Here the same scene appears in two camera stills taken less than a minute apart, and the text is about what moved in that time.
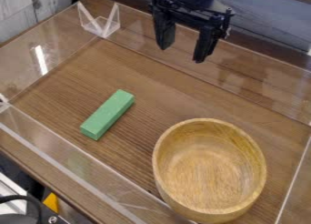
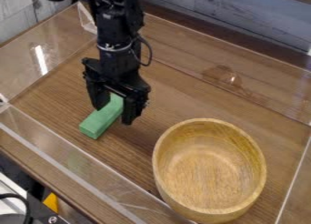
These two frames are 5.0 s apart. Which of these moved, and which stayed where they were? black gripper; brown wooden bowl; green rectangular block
Moved: black gripper
Stayed: brown wooden bowl; green rectangular block
